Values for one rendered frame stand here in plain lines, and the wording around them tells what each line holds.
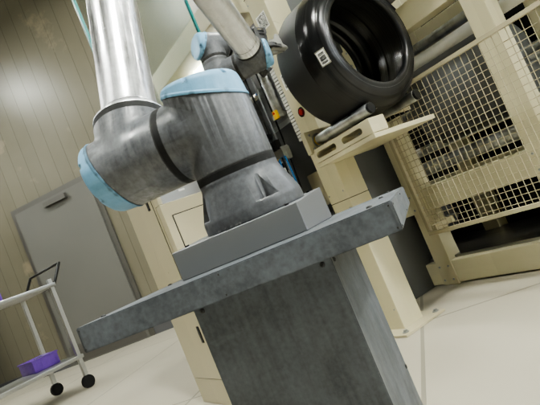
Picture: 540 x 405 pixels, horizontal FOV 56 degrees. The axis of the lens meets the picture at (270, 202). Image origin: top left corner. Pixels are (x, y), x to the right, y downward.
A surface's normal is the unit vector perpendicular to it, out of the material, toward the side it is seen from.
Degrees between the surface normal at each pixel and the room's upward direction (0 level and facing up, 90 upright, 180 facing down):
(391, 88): 101
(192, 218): 90
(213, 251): 90
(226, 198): 74
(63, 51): 90
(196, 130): 94
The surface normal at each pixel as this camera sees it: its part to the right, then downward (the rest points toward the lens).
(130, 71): 0.37, -0.47
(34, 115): -0.28, 0.07
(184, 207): 0.50, -0.26
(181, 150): -0.10, 0.43
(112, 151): -0.37, -0.21
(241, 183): -0.11, -0.30
